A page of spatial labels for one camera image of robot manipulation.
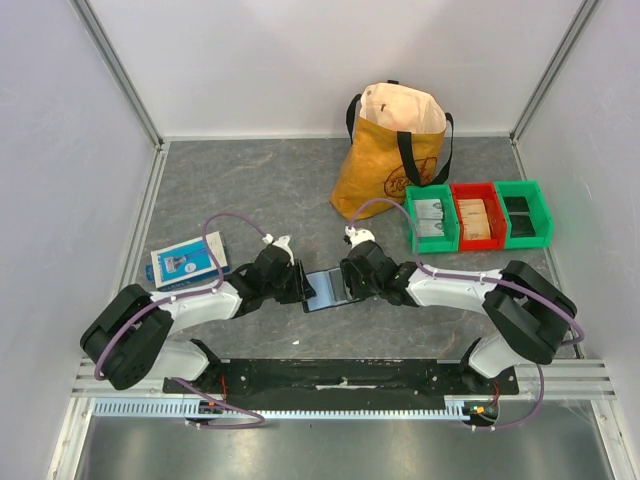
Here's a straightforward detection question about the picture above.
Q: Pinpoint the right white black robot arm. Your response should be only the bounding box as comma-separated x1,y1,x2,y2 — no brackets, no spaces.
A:
340,240,584,394

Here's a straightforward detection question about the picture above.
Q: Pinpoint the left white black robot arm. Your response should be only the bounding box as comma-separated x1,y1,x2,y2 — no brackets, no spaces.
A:
80,242,316,393

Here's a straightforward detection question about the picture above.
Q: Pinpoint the silver cards stack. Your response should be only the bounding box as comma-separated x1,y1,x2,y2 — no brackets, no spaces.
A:
413,199,444,237

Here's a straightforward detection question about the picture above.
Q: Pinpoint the blue white card box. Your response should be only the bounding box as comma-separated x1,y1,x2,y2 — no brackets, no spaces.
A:
145,237,219,292

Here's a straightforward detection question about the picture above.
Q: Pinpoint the gold cards stack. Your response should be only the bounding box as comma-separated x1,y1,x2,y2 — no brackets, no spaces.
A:
458,199,491,241

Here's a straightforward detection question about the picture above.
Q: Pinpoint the black cards stack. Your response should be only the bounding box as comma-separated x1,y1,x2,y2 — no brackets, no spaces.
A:
503,196,535,238

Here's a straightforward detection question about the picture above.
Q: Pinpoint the left green plastic bin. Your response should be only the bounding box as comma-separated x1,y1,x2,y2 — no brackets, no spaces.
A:
405,185,460,254

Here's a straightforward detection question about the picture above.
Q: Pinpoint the green plastic bin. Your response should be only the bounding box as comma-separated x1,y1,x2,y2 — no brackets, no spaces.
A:
405,185,460,254
494,181,554,249

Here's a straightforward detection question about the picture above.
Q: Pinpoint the red plastic bin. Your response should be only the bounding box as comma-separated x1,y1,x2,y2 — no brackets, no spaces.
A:
450,182,507,251

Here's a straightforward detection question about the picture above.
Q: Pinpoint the yellow tote bag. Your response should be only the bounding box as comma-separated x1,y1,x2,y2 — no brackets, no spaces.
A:
330,80,454,220

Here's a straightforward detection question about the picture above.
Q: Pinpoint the right green plastic bin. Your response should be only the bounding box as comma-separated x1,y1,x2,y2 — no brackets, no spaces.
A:
494,181,554,249

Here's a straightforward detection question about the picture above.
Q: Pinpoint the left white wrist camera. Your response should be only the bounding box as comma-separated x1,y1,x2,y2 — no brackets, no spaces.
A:
262,233,295,265

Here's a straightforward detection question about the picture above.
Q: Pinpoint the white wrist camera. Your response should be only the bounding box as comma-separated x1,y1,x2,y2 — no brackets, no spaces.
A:
262,233,295,265
344,225,376,249

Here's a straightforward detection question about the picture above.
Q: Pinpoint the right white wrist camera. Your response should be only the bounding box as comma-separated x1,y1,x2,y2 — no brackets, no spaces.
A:
344,225,376,249

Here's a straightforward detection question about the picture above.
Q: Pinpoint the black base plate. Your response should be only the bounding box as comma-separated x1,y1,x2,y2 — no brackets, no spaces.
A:
192,359,519,398

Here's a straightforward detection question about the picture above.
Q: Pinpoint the slotted cable duct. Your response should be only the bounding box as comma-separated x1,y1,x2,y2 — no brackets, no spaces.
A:
93,398,478,421

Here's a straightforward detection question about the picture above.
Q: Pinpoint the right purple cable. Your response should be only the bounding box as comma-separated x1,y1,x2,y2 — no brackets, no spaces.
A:
349,197,586,434

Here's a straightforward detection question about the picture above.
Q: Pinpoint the purple cable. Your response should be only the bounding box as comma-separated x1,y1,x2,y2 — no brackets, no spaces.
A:
349,197,586,434
93,212,266,431

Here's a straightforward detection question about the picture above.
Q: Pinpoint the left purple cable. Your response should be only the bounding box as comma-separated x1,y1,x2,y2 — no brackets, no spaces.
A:
93,212,266,431

